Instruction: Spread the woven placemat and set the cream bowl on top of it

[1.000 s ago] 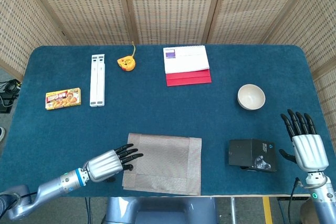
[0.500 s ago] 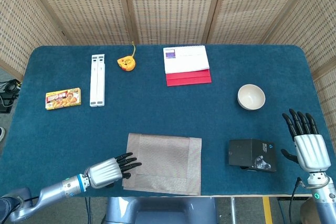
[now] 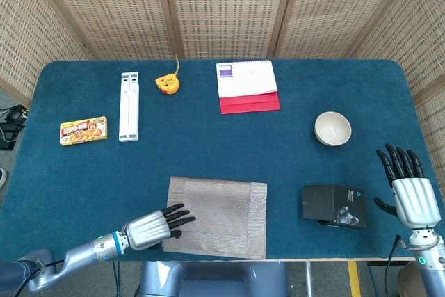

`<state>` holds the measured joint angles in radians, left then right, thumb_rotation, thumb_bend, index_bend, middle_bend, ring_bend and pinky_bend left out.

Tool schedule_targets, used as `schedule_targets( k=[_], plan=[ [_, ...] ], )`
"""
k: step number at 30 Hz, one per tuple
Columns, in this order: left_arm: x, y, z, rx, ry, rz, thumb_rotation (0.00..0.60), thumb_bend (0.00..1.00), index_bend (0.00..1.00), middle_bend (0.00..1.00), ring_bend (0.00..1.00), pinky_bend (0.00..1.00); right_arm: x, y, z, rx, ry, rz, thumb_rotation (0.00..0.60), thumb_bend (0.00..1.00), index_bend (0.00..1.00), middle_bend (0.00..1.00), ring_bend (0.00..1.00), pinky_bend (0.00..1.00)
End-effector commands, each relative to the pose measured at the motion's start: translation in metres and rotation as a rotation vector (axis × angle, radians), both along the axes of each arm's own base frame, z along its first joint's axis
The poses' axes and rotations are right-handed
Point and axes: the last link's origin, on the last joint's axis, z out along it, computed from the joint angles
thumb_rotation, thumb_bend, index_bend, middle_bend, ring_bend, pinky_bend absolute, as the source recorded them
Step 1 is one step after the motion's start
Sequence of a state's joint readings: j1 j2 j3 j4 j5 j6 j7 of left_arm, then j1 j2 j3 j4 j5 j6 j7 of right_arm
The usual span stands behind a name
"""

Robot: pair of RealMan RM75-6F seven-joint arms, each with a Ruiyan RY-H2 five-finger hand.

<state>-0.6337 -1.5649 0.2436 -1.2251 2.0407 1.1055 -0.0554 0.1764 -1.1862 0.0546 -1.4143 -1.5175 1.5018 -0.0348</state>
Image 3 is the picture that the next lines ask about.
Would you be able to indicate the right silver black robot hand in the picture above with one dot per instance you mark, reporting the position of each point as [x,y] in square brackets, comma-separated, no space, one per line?
[417,203]

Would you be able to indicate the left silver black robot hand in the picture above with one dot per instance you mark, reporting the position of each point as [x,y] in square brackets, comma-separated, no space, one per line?
[147,231]

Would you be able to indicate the gray woven placemat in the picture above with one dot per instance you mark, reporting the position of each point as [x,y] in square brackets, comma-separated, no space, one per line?
[222,213]

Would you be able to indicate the white bowl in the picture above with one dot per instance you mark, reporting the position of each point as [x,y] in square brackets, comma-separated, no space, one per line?
[333,128]

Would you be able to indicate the left blue-gray robot arm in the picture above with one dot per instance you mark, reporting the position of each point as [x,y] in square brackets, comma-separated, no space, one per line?
[83,253]

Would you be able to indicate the blue-gray robot torso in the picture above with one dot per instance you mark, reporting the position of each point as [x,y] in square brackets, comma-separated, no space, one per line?
[215,279]

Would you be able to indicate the black cardboard box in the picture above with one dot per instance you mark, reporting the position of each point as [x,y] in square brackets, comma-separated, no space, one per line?
[327,203]

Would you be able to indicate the yellow curry roux box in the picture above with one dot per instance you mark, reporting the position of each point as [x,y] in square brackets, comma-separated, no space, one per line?
[83,131]

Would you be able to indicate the white folding stand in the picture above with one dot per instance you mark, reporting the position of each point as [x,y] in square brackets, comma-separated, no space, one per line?
[128,109]

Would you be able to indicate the metal table leg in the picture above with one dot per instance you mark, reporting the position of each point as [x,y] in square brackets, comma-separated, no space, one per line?
[308,279]

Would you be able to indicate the yellow tape measure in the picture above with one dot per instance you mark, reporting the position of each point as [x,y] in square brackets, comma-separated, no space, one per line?
[167,85]

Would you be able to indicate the dark shoe with white sole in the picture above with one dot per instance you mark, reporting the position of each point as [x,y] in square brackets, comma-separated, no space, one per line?
[2,177]

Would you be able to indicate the woven bamboo screen panel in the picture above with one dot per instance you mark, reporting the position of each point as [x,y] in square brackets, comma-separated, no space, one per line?
[104,8]
[21,32]
[226,8]
[330,8]
[417,32]

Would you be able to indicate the white red desk calendar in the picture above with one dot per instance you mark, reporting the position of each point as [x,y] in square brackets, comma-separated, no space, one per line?
[248,83]

